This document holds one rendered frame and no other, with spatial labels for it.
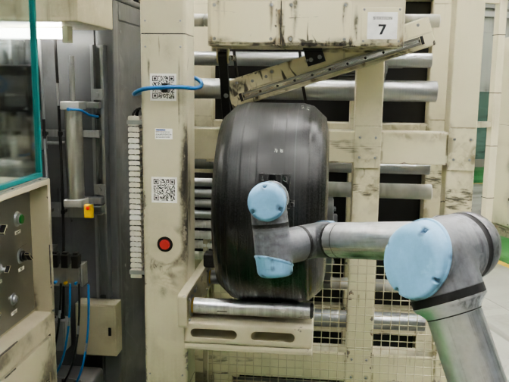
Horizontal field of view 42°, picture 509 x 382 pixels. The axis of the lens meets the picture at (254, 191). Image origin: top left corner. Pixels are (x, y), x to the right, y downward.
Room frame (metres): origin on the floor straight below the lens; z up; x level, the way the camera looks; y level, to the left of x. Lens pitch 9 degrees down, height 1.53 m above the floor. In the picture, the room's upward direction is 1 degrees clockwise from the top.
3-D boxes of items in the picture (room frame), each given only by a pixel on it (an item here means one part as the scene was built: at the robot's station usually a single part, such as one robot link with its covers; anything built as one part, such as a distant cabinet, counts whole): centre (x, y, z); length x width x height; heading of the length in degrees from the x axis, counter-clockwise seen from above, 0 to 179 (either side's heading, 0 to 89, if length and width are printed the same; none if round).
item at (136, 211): (1.90, 0.34, 1.19); 0.05 x 0.04 x 0.48; 174
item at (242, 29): (2.20, -0.16, 1.71); 0.61 x 0.25 x 0.15; 84
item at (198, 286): (1.94, 0.17, 0.90); 0.40 x 0.03 x 0.10; 174
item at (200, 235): (2.32, 0.17, 1.05); 0.20 x 0.15 x 0.30; 84
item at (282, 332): (1.78, 0.01, 0.83); 0.36 x 0.09 x 0.06; 84
